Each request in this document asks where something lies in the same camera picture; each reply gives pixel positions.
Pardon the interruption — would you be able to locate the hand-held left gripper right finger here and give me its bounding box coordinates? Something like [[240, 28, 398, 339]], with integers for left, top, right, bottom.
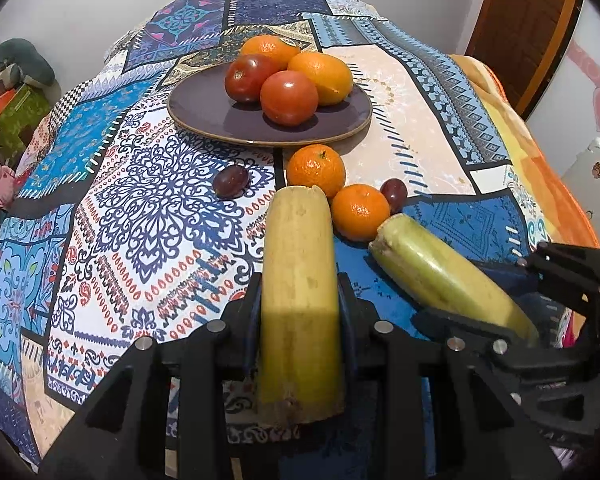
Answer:
[[337, 273, 564, 480]]

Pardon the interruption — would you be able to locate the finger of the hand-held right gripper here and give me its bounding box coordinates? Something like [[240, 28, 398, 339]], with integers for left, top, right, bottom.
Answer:
[[411, 308, 557, 362], [516, 241, 600, 312]]

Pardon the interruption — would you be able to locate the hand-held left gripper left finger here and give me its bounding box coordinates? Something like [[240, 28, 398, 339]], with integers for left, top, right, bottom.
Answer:
[[39, 276, 262, 480]]

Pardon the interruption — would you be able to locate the dark purple plate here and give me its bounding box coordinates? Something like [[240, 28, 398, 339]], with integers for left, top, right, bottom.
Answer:
[[167, 62, 374, 147]]

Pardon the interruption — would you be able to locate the dark red tomato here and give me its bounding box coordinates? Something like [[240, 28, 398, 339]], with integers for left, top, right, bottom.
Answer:
[[224, 53, 283, 105]]

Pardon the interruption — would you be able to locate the orange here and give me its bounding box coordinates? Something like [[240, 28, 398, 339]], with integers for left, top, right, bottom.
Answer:
[[286, 51, 355, 107], [240, 35, 301, 71]]

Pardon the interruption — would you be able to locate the white perforated panel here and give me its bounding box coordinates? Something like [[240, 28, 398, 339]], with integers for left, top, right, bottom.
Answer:
[[561, 137, 600, 242]]

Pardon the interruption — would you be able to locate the small mandarin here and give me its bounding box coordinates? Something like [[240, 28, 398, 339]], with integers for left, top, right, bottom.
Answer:
[[286, 143, 347, 200], [330, 183, 392, 242]]

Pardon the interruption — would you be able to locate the dark purple grape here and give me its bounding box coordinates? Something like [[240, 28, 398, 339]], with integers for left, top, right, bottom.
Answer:
[[379, 178, 409, 215], [212, 164, 251, 200]]

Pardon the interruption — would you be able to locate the orange yellow blanket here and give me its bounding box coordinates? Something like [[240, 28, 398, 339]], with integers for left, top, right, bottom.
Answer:
[[449, 54, 600, 252]]

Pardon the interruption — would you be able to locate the blue patterned patchwork cloth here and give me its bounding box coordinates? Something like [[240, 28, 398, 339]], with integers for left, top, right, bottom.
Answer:
[[0, 0, 556, 480]]

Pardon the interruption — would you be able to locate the white wardrobe door with hearts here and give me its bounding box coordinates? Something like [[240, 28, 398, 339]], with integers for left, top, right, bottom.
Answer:
[[525, 0, 600, 183]]

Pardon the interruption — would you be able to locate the brown wooden door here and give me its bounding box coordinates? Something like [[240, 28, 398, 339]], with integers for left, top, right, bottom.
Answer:
[[464, 0, 583, 120]]

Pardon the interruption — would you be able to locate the checkered floral bedsheet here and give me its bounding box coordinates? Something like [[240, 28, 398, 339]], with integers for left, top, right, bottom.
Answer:
[[10, 72, 112, 196]]

